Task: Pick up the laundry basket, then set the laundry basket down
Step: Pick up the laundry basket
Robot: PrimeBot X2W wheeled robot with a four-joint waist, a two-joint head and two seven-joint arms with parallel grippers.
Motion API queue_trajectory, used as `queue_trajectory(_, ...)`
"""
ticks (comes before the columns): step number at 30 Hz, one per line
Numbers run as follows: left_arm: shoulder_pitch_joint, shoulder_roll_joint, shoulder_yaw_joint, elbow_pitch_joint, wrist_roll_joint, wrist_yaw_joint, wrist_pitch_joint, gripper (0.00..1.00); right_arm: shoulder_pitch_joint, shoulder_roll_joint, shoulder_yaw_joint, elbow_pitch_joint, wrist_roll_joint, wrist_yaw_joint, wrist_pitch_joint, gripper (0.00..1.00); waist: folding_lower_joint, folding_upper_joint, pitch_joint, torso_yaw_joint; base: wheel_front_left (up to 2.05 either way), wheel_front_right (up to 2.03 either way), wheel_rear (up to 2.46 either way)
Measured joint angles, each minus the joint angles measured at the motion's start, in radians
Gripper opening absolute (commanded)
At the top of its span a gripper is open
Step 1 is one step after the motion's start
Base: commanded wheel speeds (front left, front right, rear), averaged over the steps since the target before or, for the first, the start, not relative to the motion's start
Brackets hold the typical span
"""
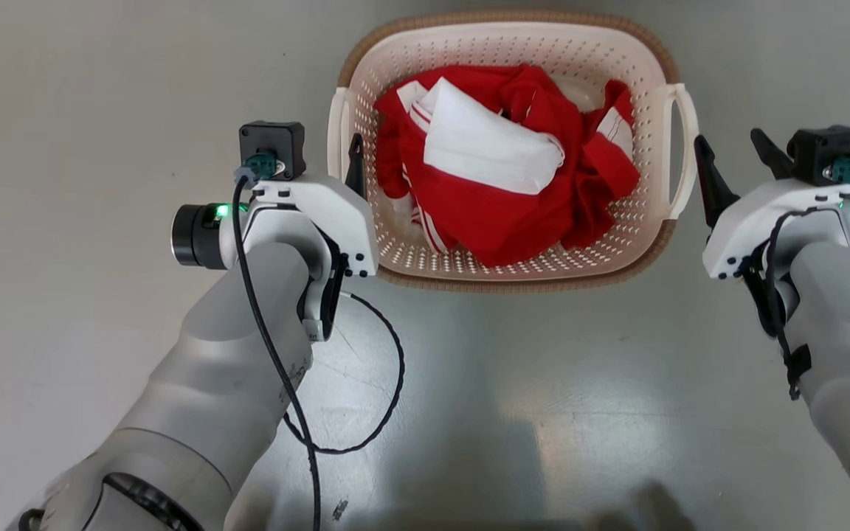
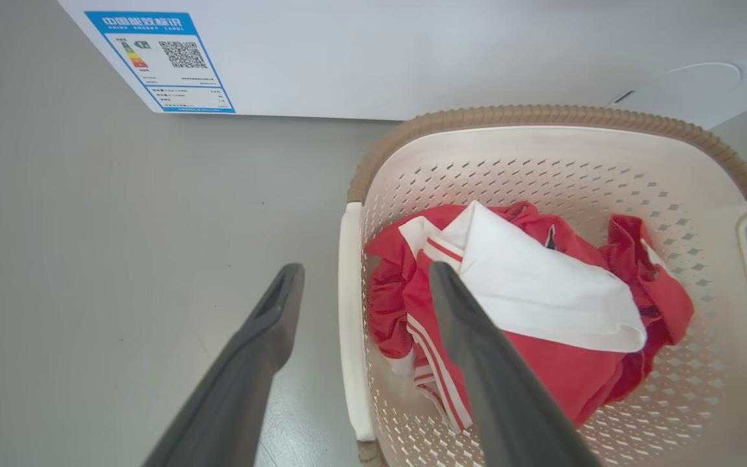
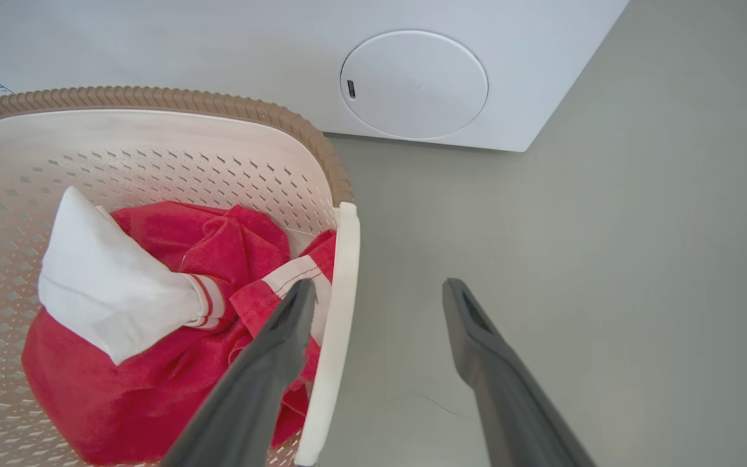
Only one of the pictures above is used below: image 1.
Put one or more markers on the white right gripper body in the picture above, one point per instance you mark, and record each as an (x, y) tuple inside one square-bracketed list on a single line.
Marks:
[(757, 217)]

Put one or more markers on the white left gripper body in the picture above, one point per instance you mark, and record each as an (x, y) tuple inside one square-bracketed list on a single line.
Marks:
[(336, 214)]

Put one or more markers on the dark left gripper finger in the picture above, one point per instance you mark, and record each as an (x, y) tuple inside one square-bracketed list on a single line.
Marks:
[(356, 168)]

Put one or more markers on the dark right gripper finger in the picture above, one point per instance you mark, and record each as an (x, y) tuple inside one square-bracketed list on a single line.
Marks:
[(773, 156), (713, 184)]

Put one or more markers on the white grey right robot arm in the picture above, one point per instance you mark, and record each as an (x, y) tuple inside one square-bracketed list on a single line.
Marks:
[(845, 324)]

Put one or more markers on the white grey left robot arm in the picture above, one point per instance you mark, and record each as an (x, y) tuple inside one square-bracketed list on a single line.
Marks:
[(204, 383)]

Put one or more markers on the cream perforated plastic laundry basket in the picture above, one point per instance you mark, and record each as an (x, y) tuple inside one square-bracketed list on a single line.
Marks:
[(513, 44)]

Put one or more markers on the red and white garment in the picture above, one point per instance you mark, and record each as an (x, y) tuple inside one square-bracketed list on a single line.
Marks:
[(513, 214)]

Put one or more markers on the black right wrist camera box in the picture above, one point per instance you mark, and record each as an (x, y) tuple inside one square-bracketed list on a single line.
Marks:
[(827, 151)]

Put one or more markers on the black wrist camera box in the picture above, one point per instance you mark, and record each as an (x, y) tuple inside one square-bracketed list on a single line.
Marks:
[(271, 140), (827, 151)]

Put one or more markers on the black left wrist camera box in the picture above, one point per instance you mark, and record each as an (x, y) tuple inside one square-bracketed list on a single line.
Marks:
[(271, 140)]

